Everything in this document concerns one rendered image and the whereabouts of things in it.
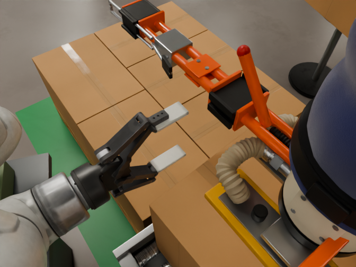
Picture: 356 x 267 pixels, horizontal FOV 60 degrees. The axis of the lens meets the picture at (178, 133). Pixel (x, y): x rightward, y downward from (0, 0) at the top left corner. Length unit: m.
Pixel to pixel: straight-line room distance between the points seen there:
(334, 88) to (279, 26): 2.78
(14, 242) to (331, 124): 0.34
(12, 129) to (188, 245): 0.60
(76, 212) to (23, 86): 2.25
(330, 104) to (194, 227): 0.54
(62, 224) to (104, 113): 1.11
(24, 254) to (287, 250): 0.41
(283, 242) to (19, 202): 0.43
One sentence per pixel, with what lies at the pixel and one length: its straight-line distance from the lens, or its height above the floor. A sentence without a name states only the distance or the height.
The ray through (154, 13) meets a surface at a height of 1.29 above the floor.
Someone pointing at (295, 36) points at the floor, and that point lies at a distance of 3.08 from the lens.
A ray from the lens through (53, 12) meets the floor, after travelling 3.41.
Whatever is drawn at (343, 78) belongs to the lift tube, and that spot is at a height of 1.50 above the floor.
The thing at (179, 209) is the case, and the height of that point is 0.95.
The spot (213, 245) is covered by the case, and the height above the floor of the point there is 0.95.
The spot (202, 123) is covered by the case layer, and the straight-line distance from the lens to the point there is 1.50.
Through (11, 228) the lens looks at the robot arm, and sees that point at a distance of 0.37.
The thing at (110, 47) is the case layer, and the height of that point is 0.54.
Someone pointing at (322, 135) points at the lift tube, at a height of 1.44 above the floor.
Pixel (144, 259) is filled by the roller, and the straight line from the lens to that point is 1.22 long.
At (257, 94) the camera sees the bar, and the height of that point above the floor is 1.32.
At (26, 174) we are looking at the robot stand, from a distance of 1.23.
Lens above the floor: 1.73
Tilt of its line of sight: 54 degrees down
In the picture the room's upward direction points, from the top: straight up
